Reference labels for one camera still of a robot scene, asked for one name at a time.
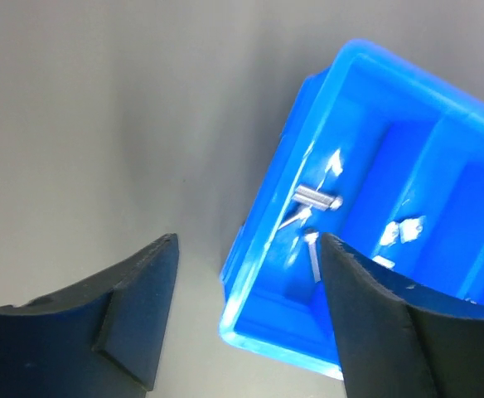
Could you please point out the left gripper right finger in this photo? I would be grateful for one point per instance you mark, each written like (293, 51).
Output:
(396, 337)

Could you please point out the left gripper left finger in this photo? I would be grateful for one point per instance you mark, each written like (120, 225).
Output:
(99, 337)

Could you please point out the blue compartment bin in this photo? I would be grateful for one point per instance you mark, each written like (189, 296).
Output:
(394, 142)

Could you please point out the silver socket screw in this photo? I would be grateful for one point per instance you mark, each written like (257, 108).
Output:
(310, 237)
(319, 200)
(301, 214)

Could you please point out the square slide nut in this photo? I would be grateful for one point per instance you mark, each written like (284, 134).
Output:
(390, 234)
(389, 264)
(411, 228)

